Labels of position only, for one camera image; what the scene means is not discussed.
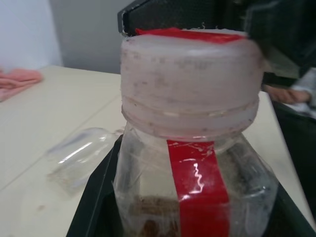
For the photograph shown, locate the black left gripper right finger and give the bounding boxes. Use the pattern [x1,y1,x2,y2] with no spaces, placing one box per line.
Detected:
[269,183,316,237]

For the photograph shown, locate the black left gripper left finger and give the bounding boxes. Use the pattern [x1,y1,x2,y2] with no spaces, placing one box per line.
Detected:
[66,134,125,237]

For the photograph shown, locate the clear plastic bottle red tape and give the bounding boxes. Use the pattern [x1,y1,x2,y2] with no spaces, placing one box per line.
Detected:
[112,27,280,237]

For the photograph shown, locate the clear wine glass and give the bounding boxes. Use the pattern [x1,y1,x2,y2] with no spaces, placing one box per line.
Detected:
[46,126,126,198]

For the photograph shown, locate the person's bare hand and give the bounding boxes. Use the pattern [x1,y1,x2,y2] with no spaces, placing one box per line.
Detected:
[262,83,312,105]

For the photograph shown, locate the pink cloth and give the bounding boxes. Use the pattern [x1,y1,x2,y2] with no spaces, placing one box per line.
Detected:
[0,67,44,103]

